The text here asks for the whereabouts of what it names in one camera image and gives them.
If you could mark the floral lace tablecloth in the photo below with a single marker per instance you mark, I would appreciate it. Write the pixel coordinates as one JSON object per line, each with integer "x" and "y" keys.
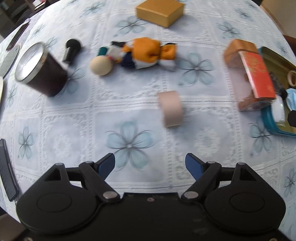
{"x": 138, "y": 97}

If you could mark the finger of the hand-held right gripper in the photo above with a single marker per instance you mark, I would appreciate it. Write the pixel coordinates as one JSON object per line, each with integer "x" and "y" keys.
{"x": 292, "y": 119}

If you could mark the dark cloth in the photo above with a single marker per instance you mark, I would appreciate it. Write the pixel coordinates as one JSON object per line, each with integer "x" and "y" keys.
{"x": 276, "y": 83}

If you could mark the small beige tape roll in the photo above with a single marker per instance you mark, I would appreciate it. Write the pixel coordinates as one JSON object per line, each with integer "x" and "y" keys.
{"x": 289, "y": 78}

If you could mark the small black knob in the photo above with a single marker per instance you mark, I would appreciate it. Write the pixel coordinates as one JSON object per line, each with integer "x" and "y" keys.
{"x": 71, "y": 48}

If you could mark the dark canister with silver lid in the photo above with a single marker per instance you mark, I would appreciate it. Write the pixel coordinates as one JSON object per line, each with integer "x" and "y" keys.
{"x": 48, "y": 76}

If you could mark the black smartphone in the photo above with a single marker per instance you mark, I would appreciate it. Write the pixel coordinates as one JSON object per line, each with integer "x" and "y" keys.
{"x": 7, "y": 171}

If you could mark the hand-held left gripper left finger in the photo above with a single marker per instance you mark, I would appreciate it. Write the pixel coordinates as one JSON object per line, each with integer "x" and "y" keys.
{"x": 106, "y": 165}

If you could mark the cloth doll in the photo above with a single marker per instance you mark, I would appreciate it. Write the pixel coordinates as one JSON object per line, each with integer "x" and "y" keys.
{"x": 143, "y": 52}

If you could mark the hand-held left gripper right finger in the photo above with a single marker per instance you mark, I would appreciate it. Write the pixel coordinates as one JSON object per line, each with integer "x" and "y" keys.
{"x": 193, "y": 165}

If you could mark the red-topped clear box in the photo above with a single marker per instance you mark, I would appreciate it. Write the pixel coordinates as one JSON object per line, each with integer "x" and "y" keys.
{"x": 256, "y": 76}

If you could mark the white perforated disc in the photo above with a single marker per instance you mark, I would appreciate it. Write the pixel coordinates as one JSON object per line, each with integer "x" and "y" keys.
{"x": 9, "y": 60}

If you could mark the dark smartphone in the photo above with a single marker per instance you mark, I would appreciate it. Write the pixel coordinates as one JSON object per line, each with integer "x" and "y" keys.
{"x": 17, "y": 36}

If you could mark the teal tray with items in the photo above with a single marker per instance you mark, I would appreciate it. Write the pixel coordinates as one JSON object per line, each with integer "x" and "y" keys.
{"x": 269, "y": 119}

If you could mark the gold cardboard box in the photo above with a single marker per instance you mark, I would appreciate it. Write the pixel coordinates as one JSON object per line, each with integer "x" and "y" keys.
{"x": 159, "y": 12}

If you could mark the white packet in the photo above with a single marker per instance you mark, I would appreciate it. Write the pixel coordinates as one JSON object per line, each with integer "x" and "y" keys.
{"x": 278, "y": 110}

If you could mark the blue face mask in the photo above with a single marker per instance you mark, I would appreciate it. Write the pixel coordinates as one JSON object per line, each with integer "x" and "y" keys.
{"x": 291, "y": 99}

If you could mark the wide beige tape roll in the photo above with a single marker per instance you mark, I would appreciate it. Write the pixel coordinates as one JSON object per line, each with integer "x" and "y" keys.
{"x": 172, "y": 109}

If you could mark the brown leather chair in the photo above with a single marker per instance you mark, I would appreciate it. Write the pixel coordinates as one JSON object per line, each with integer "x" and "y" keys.
{"x": 291, "y": 39}

